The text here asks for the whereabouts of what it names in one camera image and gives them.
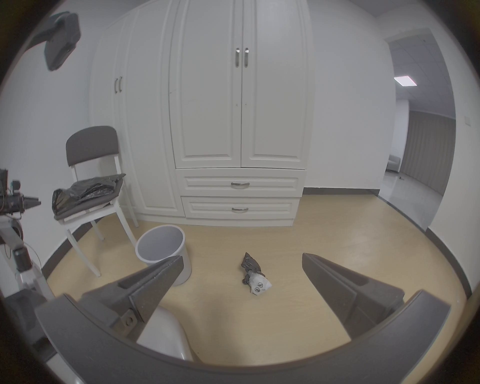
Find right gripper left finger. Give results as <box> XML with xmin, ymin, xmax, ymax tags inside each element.
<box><xmin>80</xmin><ymin>255</ymin><xmax>185</xmax><ymax>341</ymax></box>

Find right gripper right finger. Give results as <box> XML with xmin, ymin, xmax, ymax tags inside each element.
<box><xmin>302</xmin><ymin>253</ymin><xmax>407</xmax><ymax>341</ymax></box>

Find black plastic bag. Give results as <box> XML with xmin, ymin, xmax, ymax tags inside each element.
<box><xmin>52</xmin><ymin>173</ymin><xmax>127</xmax><ymax>217</ymax></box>

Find black plastic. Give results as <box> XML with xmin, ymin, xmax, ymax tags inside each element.
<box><xmin>240</xmin><ymin>252</ymin><xmax>265</xmax><ymax>286</ymax></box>

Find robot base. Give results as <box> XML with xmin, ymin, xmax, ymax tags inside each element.
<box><xmin>0</xmin><ymin>270</ymin><xmax>197</xmax><ymax>362</ymax></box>

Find white trash bin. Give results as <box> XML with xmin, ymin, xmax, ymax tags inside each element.
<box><xmin>135</xmin><ymin>225</ymin><xmax>193</xmax><ymax>287</ymax></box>

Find white printed wrapper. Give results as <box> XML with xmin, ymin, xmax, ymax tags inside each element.
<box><xmin>247</xmin><ymin>273</ymin><xmax>273</xmax><ymax>299</ymax></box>

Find white chair grey cushions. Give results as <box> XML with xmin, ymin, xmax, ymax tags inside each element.
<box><xmin>52</xmin><ymin>125</ymin><xmax>140</xmax><ymax>278</ymax></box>

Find grey curtain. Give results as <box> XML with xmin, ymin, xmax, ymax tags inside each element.
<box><xmin>403</xmin><ymin>110</ymin><xmax>457</xmax><ymax>196</ymax></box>

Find white wardrobe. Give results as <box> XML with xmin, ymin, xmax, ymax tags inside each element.
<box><xmin>89</xmin><ymin>0</ymin><xmax>314</xmax><ymax>228</ymax></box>

